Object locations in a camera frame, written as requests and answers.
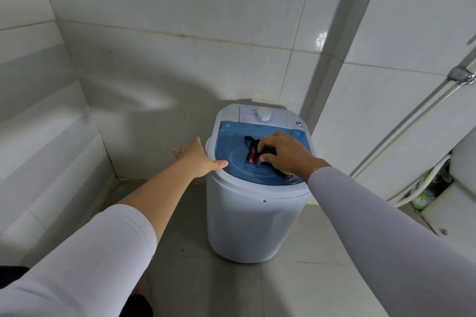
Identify person's knee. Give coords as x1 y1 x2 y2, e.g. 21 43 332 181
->
131 274 152 300

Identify person's right hand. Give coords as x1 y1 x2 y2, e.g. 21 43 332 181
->
257 131 332 184

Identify white toilet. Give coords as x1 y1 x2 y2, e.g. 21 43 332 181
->
421 136 476 254

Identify person's left forearm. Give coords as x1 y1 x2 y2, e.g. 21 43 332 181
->
0 160 209 317

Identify white wall pipe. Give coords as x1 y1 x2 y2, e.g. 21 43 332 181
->
349 57 476 178

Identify white flexible hose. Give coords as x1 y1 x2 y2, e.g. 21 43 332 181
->
387 155 451 208

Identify black and red cloth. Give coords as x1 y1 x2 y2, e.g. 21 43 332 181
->
244 135 300 184

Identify person's right forearm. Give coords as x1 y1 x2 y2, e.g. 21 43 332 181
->
307 167 476 317

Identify metal pipe fitting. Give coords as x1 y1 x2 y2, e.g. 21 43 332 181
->
447 66 476 86

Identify black shorts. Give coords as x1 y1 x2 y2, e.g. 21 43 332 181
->
0 265 154 317

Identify blue transparent washer lid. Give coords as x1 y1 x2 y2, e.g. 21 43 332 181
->
214 121 312 186

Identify white mini washing machine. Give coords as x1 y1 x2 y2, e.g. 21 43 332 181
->
205 104 317 264

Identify person's left hand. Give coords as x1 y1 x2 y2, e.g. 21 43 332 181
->
173 137 229 179

